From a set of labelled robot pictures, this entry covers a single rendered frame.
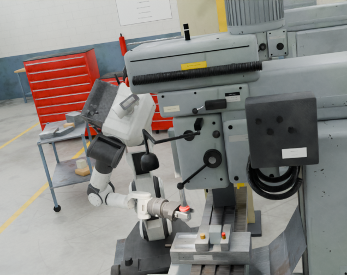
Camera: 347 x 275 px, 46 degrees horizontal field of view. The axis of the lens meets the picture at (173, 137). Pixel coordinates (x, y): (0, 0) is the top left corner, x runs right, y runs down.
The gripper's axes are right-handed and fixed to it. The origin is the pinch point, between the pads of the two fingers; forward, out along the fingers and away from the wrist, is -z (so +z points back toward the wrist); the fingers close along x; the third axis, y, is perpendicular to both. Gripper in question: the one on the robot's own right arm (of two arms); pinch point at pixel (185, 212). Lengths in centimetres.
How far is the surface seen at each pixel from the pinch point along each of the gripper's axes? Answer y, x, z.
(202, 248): 12.2, -6.8, -10.6
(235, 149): -35.5, -6.0, -31.1
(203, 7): -79, 156, 62
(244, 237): 13.6, 8.5, -23.5
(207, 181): -22.3, -8.7, -19.0
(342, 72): -60, 9, -66
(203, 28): -64, 155, 63
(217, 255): 16.0, -4.3, -16.5
